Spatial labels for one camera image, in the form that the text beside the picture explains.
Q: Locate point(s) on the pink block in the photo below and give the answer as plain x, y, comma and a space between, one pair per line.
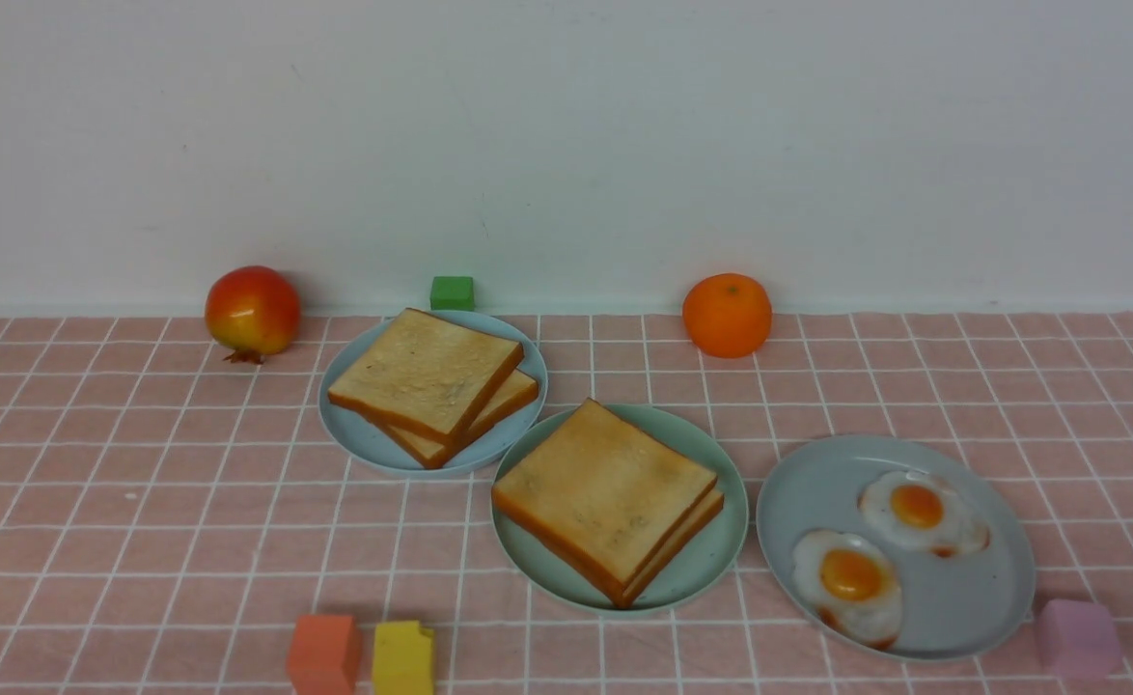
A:
1077, 640

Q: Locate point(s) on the yellow block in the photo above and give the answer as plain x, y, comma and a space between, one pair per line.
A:
403, 659

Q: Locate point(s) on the mint green plate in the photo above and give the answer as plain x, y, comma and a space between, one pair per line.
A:
698, 566

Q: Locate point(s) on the light blue plate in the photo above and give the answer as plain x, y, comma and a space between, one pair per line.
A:
362, 439

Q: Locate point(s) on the grey plate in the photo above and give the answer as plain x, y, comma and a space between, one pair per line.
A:
952, 608

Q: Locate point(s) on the orange block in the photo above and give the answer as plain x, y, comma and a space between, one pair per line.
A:
325, 654

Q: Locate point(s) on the back fried egg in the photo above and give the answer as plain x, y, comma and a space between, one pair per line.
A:
920, 512

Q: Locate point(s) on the toast slice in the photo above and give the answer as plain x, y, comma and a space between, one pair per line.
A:
707, 509
602, 494
516, 391
424, 374

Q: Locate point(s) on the green cube block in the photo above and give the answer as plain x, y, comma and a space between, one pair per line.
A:
452, 293

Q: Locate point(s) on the fried egg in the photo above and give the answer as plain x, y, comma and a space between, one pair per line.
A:
850, 586
920, 512

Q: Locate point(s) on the red yellow pomegranate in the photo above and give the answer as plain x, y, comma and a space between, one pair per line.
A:
253, 312

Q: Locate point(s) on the orange tangerine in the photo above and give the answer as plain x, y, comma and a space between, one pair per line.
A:
728, 315

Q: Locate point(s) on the front fried egg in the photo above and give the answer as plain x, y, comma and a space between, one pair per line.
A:
850, 586

